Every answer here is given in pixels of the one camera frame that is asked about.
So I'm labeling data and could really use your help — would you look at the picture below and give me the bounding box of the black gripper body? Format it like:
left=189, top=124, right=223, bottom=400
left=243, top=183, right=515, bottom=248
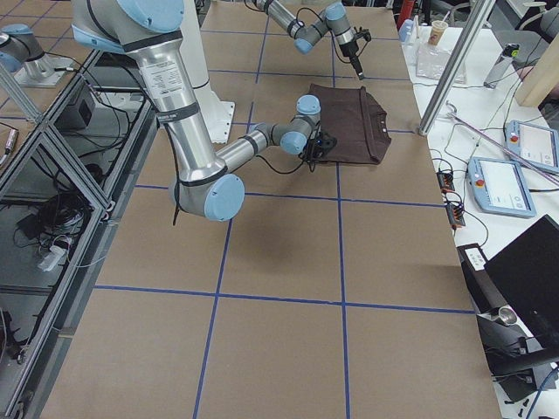
left=338, top=27, right=372, bottom=61
left=299, top=133, right=337, bottom=166

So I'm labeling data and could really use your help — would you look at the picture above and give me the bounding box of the dark brown t-shirt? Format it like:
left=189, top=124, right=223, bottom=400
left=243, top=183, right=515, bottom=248
left=308, top=84, right=391, bottom=165

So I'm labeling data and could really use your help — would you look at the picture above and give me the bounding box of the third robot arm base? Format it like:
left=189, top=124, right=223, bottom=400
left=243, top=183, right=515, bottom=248
left=1, top=24, right=73, bottom=88

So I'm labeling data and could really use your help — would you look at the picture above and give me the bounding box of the red fire extinguisher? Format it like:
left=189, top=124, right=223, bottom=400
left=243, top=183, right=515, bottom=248
left=397, top=0, right=415, bottom=29

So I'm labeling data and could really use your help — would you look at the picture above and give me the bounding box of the clear plastic bag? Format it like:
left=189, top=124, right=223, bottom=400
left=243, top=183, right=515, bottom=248
left=416, top=44, right=452, bottom=79

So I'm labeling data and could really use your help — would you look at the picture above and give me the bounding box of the iced coffee cup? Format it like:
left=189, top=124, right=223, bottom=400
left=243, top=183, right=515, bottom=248
left=427, top=12, right=450, bottom=46

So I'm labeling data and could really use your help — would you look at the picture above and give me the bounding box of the white reacher grabber tool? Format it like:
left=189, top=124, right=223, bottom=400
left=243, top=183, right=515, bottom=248
left=445, top=100, right=559, bottom=187

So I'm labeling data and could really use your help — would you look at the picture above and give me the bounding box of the orange black connector board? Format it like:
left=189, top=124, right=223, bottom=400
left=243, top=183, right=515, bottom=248
left=433, top=157, right=466, bottom=231

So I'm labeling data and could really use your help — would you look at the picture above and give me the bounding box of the near blue teach pendant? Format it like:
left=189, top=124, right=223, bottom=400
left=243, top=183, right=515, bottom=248
left=467, top=157, right=536, bottom=218

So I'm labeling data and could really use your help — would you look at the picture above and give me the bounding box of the blue teach pendant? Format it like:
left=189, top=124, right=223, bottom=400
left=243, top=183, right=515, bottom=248
left=467, top=157, right=536, bottom=218
left=505, top=120, right=558, bottom=175

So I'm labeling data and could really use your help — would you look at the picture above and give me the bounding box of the far blue teach pendant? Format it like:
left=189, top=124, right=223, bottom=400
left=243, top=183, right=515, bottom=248
left=505, top=120, right=558, bottom=175

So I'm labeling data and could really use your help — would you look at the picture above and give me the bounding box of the black power adapter box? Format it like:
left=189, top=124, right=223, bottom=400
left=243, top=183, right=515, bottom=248
left=54, top=85, right=95, bottom=130

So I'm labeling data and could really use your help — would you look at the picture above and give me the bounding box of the black laptop computer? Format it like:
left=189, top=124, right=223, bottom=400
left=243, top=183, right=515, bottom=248
left=485, top=215, right=558, bottom=347

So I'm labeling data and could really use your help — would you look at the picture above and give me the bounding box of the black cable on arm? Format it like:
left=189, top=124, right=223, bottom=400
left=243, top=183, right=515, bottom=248
left=255, top=152, right=318, bottom=175

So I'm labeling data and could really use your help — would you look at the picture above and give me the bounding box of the aluminium frame post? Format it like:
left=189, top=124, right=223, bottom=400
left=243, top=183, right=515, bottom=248
left=418, top=0, right=496, bottom=136

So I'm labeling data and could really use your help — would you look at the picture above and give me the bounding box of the aluminium frame rack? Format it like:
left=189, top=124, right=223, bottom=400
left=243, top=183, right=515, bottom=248
left=1, top=52, right=157, bottom=418

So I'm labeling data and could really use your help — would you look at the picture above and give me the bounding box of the black camera stand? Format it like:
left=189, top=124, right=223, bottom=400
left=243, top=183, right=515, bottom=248
left=457, top=244, right=558, bottom=403

